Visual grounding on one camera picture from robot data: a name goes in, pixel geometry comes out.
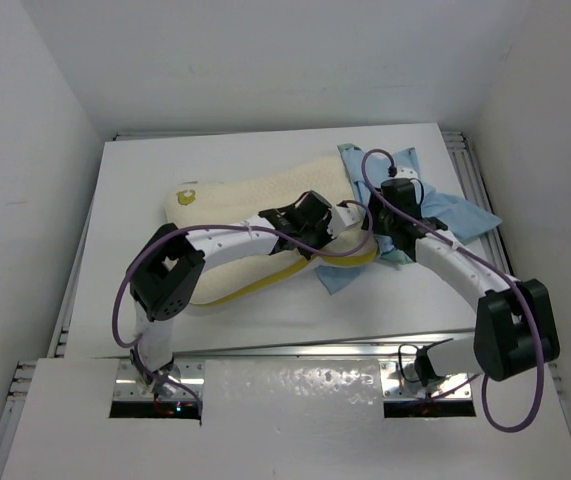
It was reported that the blue green pillowcase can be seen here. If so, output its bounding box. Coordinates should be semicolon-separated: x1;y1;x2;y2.
315;144;501;294

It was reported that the cream yellow pillow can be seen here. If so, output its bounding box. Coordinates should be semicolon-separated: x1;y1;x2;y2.
164;155;378;307

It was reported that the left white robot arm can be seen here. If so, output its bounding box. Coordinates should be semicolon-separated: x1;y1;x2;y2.
128;191;334;383

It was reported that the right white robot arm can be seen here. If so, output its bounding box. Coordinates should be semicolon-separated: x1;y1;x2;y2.
362;178;560;386

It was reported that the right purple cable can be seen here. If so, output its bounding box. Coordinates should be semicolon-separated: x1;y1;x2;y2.
360;148;546;432

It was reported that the purple cable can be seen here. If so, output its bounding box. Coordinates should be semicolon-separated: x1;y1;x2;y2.
360;148;546;432
112;199;375;416

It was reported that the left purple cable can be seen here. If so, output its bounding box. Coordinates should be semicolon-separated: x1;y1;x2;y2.
112;199;375;416

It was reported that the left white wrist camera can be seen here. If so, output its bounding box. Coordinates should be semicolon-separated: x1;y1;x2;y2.
327;205;364;243

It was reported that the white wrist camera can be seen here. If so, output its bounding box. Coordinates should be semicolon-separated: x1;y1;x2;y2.
327;205;364;243
388;166;419;180

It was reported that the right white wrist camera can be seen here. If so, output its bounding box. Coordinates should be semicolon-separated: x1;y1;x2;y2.
388;166;419;180

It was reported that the aluminium frame rail right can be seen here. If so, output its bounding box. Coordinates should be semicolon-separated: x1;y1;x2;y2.
442;132;514;275

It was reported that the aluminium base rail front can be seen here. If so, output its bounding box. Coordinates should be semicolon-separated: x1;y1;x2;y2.
112;335;482;412

